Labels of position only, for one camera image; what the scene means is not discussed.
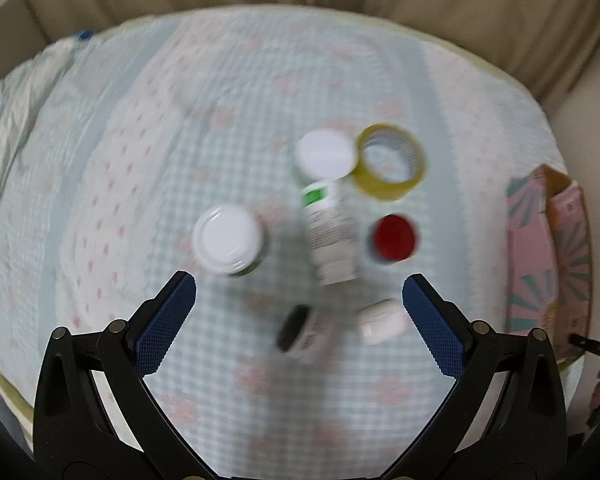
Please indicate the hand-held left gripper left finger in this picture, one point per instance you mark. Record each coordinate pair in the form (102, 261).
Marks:
(165, 320)

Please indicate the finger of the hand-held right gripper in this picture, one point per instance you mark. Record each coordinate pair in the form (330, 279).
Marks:
(590, 344)

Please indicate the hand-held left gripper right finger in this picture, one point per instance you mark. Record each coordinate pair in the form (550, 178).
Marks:
(432, 325)

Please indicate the white lid jar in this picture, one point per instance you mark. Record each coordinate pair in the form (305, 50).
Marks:
(227, 247)

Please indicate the pink printed cardboard box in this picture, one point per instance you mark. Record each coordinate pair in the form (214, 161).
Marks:
(547, 255)

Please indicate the small white bottle black cap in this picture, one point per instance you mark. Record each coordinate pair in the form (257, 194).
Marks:
(305, 332)

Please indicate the tall white bottle green label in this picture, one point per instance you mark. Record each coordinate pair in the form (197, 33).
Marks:
(327, 200)

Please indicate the small white case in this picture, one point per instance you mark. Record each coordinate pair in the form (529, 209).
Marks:
(382, 324)

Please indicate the red lid jar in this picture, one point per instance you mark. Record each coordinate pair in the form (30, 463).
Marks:
(394, 241)

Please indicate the yellow tape roll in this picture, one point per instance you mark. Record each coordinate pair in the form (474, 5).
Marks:
(391, 180)

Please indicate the pale green bed sheet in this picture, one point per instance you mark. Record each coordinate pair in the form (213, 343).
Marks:
(10, 405)

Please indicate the pale blue checked blanket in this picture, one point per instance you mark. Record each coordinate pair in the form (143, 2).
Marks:
(240, 90)

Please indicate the pale satin quilt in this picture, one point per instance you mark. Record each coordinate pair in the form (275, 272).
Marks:
(17, 110)

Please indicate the small blue clip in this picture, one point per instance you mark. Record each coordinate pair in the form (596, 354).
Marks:
(82, 35)

